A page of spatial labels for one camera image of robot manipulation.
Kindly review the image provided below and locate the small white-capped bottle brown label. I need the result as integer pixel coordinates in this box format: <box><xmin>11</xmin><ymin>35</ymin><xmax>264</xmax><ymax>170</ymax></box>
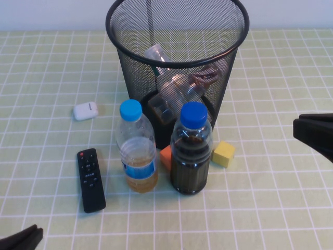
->
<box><xmin>148</xmin><ymin>65</ymin><xmax>221</xmax><ymax>126</ymax></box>

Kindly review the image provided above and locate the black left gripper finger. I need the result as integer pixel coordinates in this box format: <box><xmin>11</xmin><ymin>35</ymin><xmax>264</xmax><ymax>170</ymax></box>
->
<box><xmin>0</xmin><ymin>224</ymin><xmax>38</xmax><ymax>243</ymax></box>
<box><xmin>0</xmin><ymin>227</ymin><xmax>44</xmax><ymax>250</ymax></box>

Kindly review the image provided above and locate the black remote control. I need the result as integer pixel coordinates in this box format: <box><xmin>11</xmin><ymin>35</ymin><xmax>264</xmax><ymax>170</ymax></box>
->
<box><xmin>76</xmin><ymin>148</ymin><xmax>107</xmax><ymax>214</ymax></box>

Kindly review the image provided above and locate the light-blue-capped bottle yellow liquid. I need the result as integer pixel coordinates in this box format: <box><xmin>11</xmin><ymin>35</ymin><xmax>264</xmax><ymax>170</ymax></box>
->
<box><xmin>116</xmin><ymin>99</ymin><xmax>159</xmax><ymax>193</ymax></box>

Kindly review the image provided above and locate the dark-blue-capped bottle dark liquid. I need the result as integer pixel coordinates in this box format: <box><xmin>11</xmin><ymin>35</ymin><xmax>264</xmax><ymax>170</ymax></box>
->
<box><xmin>170</xmin><ymin>102</ymin><xmax>213</xmax><ymax>195</ymax></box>

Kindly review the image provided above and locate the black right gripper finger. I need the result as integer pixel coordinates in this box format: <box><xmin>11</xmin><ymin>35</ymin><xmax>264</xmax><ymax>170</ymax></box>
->
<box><xmin>299</xmin><ymin>113</ymin><xmax>333</xmax><ymax>121</ymax></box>
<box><xmin>293</xmin><ymin>118</ymin><xmax>333</xmax><ymax>164</ymax></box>

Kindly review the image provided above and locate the white earbuds case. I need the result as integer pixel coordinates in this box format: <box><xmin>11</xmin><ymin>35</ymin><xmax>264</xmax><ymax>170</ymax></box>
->
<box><xmin>72</xmin><ymin>102</ymin><xmax>99</xmax><ymax>121</ymax></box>

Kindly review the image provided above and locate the white-capped clear bottle green label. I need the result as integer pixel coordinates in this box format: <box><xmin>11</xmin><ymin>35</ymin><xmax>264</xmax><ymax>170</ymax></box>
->
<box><xmin>144</xmin><ymin>44</ymin><xmax>206</xmax><ymax>118</ymax></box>

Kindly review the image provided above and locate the black mesh wastebasket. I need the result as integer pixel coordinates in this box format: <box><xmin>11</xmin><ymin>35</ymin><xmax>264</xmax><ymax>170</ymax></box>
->
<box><xmin>105</xmin><ymin>0</ymin><xmax>250</xmax><ymax>151</ymax></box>

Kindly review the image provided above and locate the yellow cube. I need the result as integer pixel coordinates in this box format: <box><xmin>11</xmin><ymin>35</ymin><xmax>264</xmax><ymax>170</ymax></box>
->
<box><xmin>211</xmin><ymin>141</ymin><xmax>236</xmax><ymax>168</ymax></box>

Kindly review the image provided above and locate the orange cube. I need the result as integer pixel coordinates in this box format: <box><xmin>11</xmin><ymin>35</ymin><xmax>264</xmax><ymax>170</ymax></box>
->
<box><xmin>159</xmin><ymin>145</ymin><xmax>173</xmax><ymax>172</ymax></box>

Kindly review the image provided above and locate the green checkered tablecloth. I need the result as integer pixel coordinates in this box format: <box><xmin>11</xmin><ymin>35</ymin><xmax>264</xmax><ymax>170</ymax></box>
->
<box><xmin>0</xmin><ymin>28</ymin><xmax>333</xmax><ymax>250</ymax></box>

